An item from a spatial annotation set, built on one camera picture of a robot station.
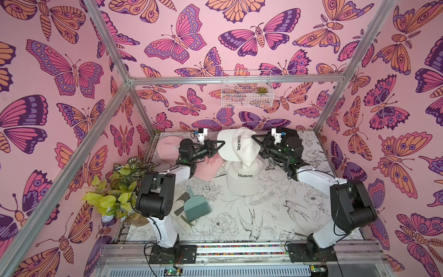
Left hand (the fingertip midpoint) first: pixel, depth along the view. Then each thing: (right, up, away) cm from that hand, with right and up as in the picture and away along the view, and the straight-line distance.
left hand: (226, 143), depth 83 cm
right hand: (+13, +2, -2) cm, 13 cm away
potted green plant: (-42, -20, -19) cm, 50 cm away
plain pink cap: (-11, -14, +16) cm, 24 cm away
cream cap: (+7, -1, -2) cm, 7 cm away
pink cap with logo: (-35, -3, +21) cm, 41 cm away
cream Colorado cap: (+8, -20, +11) cm, 24 cm away
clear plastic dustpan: (-24, -34, +2) cm, 42 cm away
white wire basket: (+11, +30, +12) cm, 35 cm away
